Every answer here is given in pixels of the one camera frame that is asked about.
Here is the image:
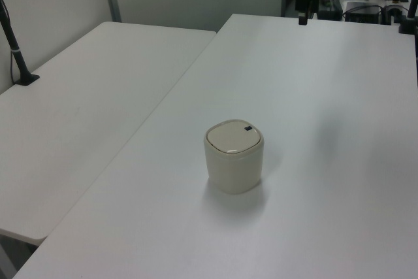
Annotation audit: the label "small black desk box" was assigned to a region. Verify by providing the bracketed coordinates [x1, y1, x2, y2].
[317, 0, 344, 21]

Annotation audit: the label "black clamped camera pole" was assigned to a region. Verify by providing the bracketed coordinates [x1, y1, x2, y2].
[397, 0, 418, 35]

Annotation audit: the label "black camera pole with base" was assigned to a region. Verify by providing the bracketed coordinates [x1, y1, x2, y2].
[0, 0, 41, 87]

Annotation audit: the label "white side table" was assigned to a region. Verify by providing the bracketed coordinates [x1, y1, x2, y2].
[0, 21, 218, 241]

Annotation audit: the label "beige trash bin with lid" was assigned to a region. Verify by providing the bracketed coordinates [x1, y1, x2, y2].
[204, 118, 265, 195]

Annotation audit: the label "black electronics box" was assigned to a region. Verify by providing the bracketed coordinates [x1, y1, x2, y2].
[342, 1, 383, 24]

